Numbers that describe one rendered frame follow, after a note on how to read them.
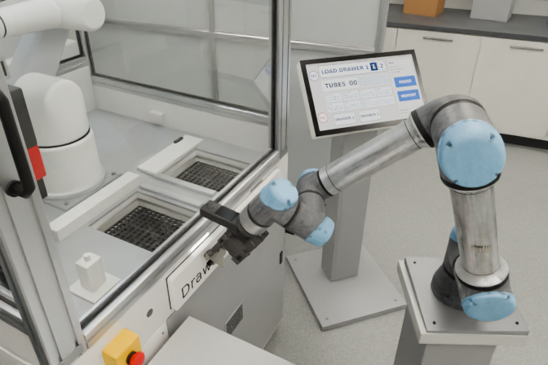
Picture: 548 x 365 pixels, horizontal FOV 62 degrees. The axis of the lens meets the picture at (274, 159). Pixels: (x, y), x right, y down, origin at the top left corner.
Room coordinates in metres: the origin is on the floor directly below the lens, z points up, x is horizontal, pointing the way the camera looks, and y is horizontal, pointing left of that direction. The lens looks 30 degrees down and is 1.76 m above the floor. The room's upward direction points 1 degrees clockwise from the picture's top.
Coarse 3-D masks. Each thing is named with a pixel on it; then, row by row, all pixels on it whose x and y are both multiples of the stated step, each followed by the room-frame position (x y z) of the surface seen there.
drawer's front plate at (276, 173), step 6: (270, 174) 1.32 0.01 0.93; (276, 174) 1.33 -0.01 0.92; (264, 180) 1.28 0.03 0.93; (270, 180) 1.29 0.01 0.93; (264, 186) 1.25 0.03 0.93; (252, 192) 1.21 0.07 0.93; (258, 192) 1.21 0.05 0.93; (246, 198) 1.18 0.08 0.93; (252, 198) 1.18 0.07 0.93; (240, 204) 1.14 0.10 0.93; (246, 204) 1.15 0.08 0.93; (240, 210) 1.11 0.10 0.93
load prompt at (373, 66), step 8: (336, 64) 1.75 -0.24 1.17; (344, 64) 1.76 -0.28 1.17; (352, 64) 1.77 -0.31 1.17; (360, 64) 1.78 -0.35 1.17; (368, 64) 1.79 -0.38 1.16; (376, 64) 1.80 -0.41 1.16; (384, 64) 1.81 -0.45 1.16; (320, 72) 1.72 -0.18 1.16; (328, 72) 1.72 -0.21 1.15; (336, 72) 1.73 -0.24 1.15; (344, 72) 1.74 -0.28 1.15; (352, 72) 1.75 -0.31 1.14; (360, 72) 1.76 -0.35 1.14; (368, 72) 1.77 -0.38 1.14; (376, 72) 1.78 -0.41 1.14
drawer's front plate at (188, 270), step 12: (216, 240) 0.99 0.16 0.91; (204, 252) 0.94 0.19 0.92; (192, 264) 0.89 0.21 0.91; (204, 264) 0.94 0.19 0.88; (216, 264) 0.99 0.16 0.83; (180, 276) 0.85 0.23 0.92; (192, 276) 0.89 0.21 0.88; (204, 276) 0.93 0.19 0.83; (180, 288) 0.84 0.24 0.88; (192, 288) 0.88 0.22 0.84; (180, 300) 0.84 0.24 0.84
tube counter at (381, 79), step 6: (348, 78) 1.73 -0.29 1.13; (354, 78) 1.73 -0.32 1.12; (360, 78) 1.74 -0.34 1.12; (366, 78) 1.75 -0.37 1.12; (372, 78) 1.75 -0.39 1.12; (378, 78) 1.76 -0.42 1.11; (384, 78) 1.77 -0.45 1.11; (354, 84) 1.72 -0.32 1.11; (360, 84) 1.73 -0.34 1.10; (366, 84) 1.73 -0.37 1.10; (372, 84) 1.74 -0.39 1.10; (378, 84) 1.75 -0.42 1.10; (384, 84) 1.75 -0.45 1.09
